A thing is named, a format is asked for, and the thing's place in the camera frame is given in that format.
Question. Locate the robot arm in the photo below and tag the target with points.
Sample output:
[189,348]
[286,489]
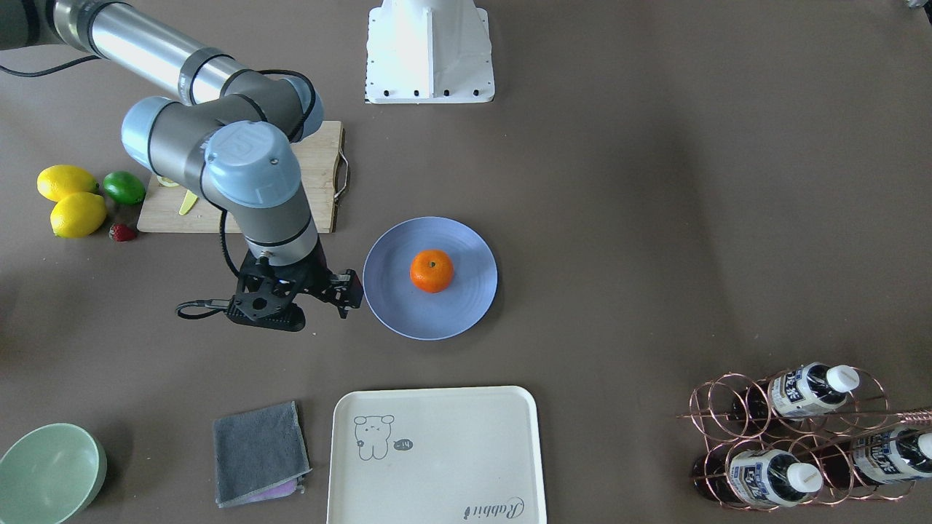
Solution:
[226,136]

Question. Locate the dark drink bottle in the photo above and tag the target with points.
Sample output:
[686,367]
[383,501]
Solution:
[899,455]
[810,390]
[755,479]

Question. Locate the dark drink bottle front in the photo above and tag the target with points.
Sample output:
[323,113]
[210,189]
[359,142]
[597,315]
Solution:
[755,479]

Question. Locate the grey folded cloth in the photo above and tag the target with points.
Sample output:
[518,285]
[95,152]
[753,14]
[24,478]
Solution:
[259,455]

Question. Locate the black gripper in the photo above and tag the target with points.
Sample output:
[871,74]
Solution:
[317,274]

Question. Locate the cream rectangular tray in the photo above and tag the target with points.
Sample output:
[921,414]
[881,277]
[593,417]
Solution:
[443,455]

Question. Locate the green bowl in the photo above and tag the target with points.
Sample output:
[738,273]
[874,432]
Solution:
[51,474]

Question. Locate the orange fruit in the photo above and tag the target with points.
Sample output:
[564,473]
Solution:
[432,271]

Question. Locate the blue plate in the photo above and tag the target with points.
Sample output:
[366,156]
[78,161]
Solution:
[415,313]

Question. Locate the wooden cutting board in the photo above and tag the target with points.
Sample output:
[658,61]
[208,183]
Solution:
[324,173]

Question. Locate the yellow plastic knife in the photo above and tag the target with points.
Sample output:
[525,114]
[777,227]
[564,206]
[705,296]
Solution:
[189,200]

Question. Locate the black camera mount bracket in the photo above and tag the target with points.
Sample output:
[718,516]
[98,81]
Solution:
[264,296]

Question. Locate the yellow lemon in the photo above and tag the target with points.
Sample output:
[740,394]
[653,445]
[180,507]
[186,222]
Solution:
[61,180]
[78,215]

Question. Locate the green lime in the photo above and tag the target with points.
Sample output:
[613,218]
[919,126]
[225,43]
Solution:
[124,188]

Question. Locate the red strawberry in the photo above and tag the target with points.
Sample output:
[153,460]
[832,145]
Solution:
[121,232]

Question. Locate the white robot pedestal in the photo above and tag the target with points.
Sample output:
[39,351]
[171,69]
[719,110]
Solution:
[428,52]

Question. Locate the copper wire bottle rack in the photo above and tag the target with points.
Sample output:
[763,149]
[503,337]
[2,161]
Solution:
[867,412]

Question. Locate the dark drink bottle middle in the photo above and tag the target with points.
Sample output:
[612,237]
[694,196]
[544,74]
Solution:
[899,455]

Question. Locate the dark drink bottle back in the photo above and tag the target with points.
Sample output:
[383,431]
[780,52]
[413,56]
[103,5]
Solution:
[810,390]

